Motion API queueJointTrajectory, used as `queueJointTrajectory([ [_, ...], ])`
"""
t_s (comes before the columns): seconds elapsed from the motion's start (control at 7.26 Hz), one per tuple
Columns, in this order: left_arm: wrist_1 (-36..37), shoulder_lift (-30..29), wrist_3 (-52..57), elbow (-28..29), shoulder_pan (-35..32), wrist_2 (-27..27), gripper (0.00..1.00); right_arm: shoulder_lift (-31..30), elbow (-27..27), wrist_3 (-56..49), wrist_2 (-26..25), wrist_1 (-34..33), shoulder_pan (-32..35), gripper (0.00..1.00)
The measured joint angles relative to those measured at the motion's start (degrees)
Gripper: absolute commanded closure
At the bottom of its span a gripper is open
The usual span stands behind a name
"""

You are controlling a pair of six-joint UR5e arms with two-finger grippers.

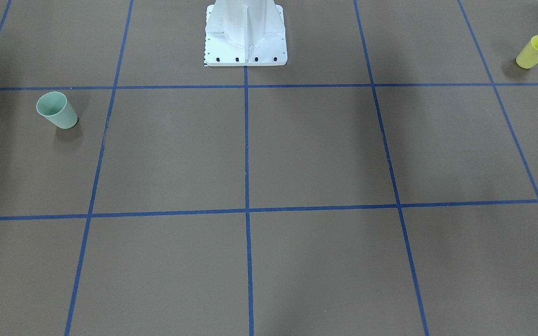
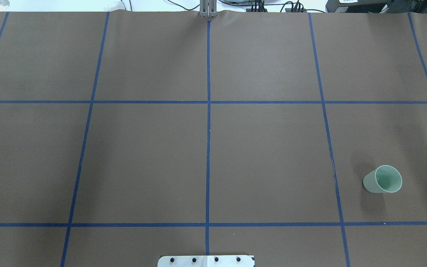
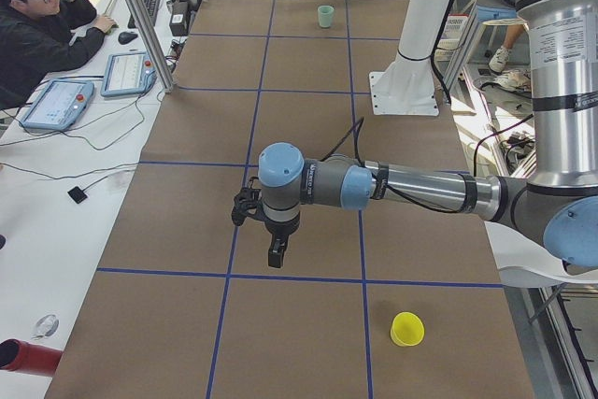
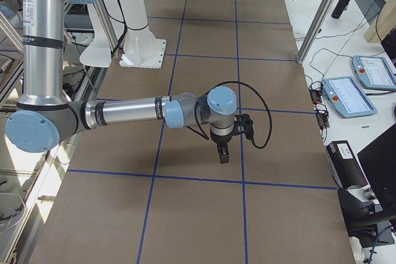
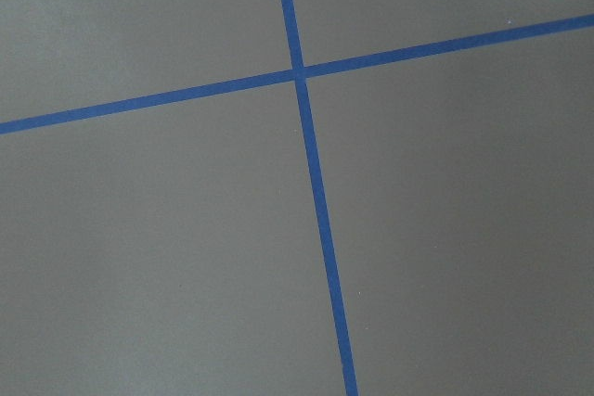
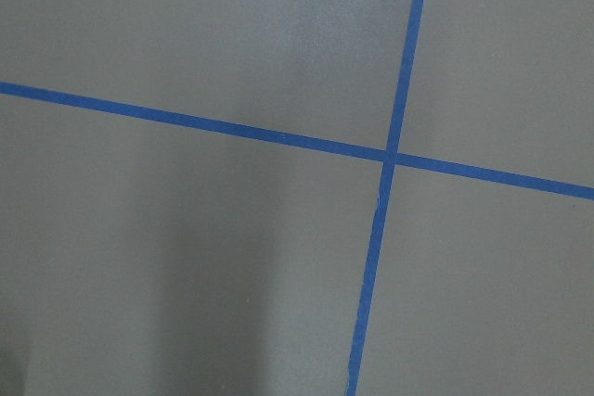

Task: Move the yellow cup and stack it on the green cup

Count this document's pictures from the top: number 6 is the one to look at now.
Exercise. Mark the brown table mat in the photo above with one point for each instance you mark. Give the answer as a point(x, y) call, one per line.
point(296, 197)

